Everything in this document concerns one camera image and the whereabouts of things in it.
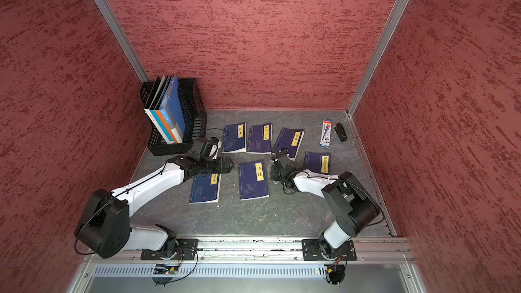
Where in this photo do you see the blue book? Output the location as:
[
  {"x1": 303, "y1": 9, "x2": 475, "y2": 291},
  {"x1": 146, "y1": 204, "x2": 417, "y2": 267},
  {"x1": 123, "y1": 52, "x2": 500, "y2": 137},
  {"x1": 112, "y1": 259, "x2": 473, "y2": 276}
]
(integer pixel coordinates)
[
  {"x1": 222, "y1": 122, "x2": 247, "y2": 153},
  {"x1": 189, "y1": 174, "x2": 221, "y2": 204}
]

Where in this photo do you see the purple book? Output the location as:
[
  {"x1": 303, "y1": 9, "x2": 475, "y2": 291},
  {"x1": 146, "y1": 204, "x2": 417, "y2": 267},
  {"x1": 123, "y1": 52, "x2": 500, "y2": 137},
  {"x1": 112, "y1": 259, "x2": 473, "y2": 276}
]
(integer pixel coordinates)
[
  {"x1": 238, "y1": 160, "x2": 269, "y2": 201},
  {"x1": 305, "y1": 151, "x2": 331, "y2": 175},
  {"x1": 271, "y1": 128, "x2": 305, "y2": 161},
  {"x1": 246, "y1": 123, "x2": 272, "y2": 154}
]

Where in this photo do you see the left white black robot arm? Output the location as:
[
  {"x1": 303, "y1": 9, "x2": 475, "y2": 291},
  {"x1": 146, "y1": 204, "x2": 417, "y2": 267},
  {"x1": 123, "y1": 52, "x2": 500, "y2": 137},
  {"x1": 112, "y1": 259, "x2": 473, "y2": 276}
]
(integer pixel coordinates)
[{"x1": 74, "y1": 155, "x2": 235, "y2": 260}]

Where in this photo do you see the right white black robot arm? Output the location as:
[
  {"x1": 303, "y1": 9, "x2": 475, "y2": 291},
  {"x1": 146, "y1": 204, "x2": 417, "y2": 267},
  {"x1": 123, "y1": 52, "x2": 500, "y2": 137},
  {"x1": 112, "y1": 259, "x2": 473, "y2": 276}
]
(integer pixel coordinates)
[{"x1": 271, "y1": 151, "x2": 381, "y2": 260}]

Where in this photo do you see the white teal upright book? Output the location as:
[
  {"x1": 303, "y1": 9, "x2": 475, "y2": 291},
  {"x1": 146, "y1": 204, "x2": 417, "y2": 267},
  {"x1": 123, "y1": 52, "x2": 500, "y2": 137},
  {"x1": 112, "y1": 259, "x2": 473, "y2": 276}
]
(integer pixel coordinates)
[{"x1": 145, "y1": 76, "x2": 174, "y2": 144}]

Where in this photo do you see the black mesh file basket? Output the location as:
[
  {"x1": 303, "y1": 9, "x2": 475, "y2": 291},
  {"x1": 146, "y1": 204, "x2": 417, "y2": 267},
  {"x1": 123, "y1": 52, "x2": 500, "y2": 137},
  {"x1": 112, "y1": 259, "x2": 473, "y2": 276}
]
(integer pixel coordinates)
[{"x1": 140, "y1": 77, "x2": 207, "y2": 156}]

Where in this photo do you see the white blue pen box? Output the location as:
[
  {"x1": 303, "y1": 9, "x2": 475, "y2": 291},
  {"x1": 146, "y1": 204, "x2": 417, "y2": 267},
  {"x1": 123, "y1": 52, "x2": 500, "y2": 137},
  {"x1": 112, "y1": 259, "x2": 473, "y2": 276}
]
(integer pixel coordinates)
[{"x1": 320, "y1": 120, "x2": 332, "y2": 148}]

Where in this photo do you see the blue orange upright folder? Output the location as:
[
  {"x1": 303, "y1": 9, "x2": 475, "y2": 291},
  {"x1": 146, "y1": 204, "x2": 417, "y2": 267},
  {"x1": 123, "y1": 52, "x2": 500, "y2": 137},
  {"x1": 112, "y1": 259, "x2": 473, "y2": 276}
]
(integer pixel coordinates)
[{"x1": 158, "y1": 75, "x2": 186, "y2": 143}]

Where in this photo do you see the small black device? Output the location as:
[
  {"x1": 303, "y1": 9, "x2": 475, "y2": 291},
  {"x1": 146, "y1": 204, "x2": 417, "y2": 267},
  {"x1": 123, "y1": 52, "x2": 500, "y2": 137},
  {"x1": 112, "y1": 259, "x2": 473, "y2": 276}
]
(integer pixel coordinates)
[{"x1": 335, "y1": 123, "x2": 347, "y2": 142}]

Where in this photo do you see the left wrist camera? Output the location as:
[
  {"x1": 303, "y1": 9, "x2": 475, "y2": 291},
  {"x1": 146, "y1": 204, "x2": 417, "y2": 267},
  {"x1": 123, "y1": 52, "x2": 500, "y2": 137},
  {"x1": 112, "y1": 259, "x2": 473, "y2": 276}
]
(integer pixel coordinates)
[{"x1": 186, "y1": 137, "x2": 222, "y2": 162}]

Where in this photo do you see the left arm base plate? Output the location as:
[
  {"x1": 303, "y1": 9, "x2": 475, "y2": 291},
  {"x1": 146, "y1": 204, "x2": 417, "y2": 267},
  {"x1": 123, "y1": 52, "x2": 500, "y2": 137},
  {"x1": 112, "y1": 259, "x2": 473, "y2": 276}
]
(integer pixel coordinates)
[{"x1": 141, "y1": 239, "x2": 199, "y2": 263}]

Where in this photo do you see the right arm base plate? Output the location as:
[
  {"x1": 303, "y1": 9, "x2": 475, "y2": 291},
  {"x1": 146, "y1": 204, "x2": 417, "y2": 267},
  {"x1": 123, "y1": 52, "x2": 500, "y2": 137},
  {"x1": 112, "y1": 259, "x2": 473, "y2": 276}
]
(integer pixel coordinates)
[{"x1": 301, "y1": 240, "x2": 357, "y2": 262}]

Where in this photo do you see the aluminium rail frame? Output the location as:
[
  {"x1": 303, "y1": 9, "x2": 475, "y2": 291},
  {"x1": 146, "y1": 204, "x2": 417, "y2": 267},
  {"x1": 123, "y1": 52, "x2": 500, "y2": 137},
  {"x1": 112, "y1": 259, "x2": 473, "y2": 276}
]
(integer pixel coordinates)
[{"x1": 68, "y1": 236, "x2": 426, "y2": 292}]

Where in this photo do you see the slotted cable duct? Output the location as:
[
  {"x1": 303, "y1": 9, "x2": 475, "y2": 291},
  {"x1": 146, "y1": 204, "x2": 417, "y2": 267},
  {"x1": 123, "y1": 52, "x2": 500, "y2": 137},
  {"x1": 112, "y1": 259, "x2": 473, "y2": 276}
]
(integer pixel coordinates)
[{"x1": 94, "y1": 264, "x2": 327, "y2": 279}]

